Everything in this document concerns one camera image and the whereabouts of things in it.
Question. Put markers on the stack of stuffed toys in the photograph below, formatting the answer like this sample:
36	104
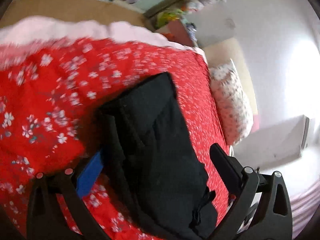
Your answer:
172	16

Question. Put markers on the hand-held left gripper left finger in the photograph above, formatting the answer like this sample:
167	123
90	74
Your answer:
90	175

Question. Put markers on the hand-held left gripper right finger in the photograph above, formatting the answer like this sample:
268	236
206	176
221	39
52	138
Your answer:
226	165

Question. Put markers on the cluttered nightstand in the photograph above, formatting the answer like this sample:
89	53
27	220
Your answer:
177	32

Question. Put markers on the floral print pillow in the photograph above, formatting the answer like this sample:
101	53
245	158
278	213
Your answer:
232	105

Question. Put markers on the white air conditioner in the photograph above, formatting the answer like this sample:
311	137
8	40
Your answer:
275	140

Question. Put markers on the pink striped curtain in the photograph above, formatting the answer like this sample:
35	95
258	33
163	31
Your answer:
305	210

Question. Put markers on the black pants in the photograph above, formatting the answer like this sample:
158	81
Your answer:
160	142

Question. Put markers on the red floral blanket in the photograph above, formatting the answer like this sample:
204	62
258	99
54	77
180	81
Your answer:
37	92

